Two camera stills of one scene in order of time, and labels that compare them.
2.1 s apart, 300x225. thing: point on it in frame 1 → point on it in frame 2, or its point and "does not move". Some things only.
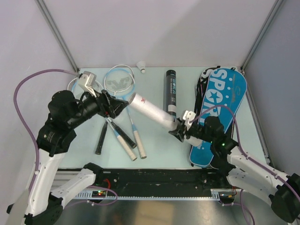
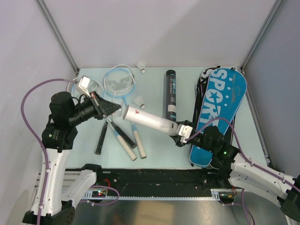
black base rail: (160, 180) does not move
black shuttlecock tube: (171, 93) does not move
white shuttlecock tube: (158, 115) → (149, 121)
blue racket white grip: (121, 82) does not move
